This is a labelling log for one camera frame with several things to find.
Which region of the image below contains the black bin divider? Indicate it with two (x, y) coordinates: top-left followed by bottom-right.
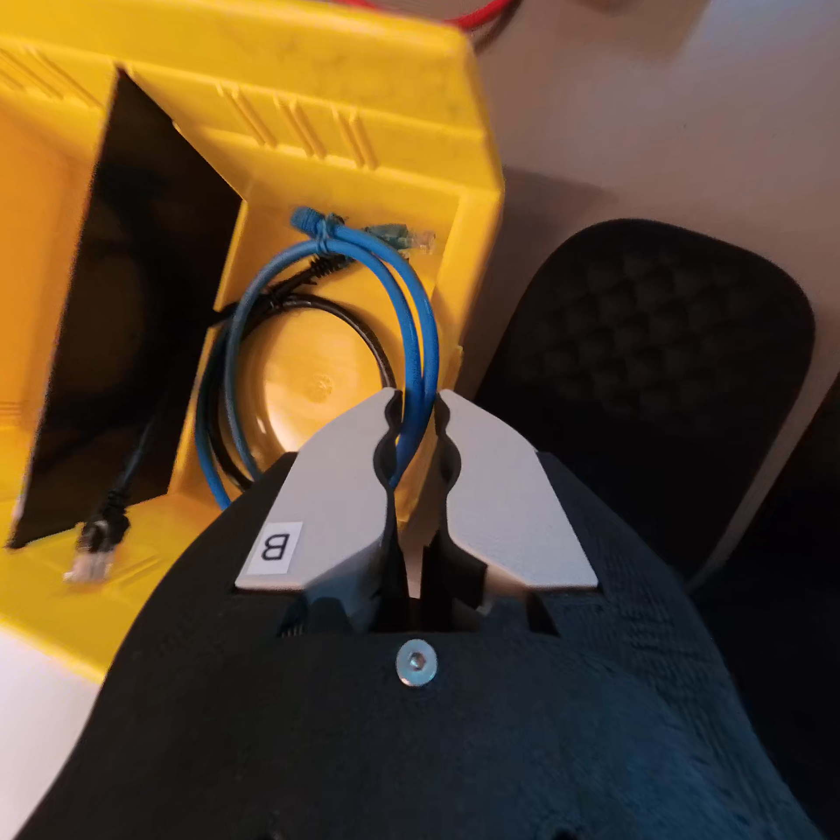
(5, 66), (245, 551)

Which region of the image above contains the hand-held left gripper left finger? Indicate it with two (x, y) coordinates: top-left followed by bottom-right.
(234, 387), (408, 634)

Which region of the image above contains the red ethernet cable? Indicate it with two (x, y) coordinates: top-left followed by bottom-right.
(357, 0), (526, 34)

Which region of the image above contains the black ethernet cable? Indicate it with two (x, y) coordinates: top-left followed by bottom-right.
(62, 256), (398, 585)

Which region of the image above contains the yellow plastic bin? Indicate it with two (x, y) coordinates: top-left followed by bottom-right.
(0, 0), (506, 683)

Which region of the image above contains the blue ethernet cable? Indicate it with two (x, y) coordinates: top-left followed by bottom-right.
(195, 205), (441, 511)

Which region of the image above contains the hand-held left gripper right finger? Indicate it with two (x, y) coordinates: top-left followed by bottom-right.
(427, 389), (599, 618)

